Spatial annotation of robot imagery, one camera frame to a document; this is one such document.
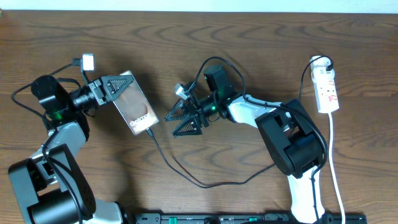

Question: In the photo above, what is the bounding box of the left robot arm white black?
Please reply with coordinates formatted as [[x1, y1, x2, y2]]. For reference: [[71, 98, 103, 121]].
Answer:
[[8, 75, 136, 223]]

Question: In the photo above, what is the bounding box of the white power strip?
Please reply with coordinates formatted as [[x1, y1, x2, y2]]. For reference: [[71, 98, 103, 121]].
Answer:
[[310, 55, 339, 114]]

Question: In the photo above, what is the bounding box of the black usb charger cable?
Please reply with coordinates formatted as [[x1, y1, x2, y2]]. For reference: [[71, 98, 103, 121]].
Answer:
[[146, 55, 335, 189]]

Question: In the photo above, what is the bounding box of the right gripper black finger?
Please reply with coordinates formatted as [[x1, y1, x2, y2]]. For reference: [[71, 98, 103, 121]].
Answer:
[[172, 114, 203, 138], [165, 99, 190, 122]]

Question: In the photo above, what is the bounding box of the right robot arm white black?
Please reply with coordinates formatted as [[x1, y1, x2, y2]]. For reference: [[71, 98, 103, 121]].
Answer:
[[165, 65, 327, 223]]

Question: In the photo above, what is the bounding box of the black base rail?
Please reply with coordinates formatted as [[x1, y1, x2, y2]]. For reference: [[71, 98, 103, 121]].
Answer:
[[124, 212, 368, 224]]

